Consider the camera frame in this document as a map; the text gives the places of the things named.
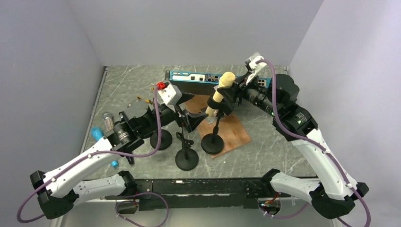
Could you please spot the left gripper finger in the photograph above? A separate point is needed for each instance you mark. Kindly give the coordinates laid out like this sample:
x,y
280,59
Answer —
x,y
190,121
186,97

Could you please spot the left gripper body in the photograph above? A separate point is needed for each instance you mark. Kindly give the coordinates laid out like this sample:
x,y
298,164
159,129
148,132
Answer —
x,y
167,115

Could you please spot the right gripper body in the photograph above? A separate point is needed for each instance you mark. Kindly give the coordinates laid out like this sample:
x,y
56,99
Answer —
x,y
255,95

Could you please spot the shock mount desk stand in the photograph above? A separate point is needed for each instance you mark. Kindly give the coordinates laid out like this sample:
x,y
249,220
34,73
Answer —
x,y
166,139

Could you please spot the clip desk mic stand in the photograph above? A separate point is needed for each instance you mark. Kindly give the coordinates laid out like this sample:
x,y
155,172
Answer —
x,y
186,158

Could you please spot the silver mesh glitter microphone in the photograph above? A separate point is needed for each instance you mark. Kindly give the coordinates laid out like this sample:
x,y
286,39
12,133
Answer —
x,y
108,120

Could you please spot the blue foam microphone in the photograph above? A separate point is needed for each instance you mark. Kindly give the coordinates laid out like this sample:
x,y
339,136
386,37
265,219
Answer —
x,y
97,134

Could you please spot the black handheld microphone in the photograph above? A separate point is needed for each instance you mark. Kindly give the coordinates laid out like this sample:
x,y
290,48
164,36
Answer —
x,y
130,160

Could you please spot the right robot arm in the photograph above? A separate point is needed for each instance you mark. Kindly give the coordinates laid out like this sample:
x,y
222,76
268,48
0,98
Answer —
x,y
333,195

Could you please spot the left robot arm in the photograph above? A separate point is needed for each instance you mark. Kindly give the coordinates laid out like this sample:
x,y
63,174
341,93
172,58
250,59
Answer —
x,y
65,187

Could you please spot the wooden board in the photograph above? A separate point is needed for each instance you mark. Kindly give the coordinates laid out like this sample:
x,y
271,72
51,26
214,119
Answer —
x,y
231,129

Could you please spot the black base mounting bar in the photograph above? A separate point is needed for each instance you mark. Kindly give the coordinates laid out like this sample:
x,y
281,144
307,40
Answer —
x,y
203,193

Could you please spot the blue network switch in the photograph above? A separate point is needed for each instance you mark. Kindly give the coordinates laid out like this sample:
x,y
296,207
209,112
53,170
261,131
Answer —
x,y
193,82

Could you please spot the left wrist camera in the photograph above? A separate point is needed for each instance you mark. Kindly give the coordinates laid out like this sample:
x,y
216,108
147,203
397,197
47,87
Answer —
x,y
169,93

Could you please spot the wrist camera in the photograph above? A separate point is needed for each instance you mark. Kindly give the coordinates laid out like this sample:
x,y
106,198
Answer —
x,y
169,93
253,67

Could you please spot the yellow handled pliers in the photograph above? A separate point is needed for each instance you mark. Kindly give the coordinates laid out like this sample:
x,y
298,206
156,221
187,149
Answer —
x,y
145,100

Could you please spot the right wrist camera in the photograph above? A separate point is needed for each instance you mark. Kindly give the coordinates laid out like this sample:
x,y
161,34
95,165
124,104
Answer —
x,y
253,67

